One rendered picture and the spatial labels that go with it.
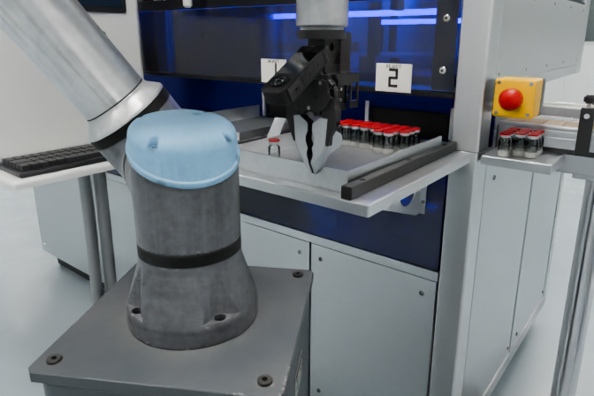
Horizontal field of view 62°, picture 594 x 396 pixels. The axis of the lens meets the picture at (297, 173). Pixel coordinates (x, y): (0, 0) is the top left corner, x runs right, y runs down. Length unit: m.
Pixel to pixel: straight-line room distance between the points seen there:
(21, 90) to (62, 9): 0.83
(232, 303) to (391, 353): 0.81
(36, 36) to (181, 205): 0.25
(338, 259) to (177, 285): 0.79
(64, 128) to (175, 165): 1.02
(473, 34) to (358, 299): 0.68
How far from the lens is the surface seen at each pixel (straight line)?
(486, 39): 1.02
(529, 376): 1.96
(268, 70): 1.30
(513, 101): 0.97
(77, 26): 0.62
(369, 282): 1.25
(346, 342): 1.38
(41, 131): 1.47
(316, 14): 0.70
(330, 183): 0.75
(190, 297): 0.54
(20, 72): 1.44
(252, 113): 1.42
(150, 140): 0.50
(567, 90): 5.67
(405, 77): 1.08
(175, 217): 0.51
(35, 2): 0.62
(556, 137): 1.11
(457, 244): 1.11
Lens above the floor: 1.11
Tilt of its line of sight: 16 degrees down
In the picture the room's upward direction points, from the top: straight up
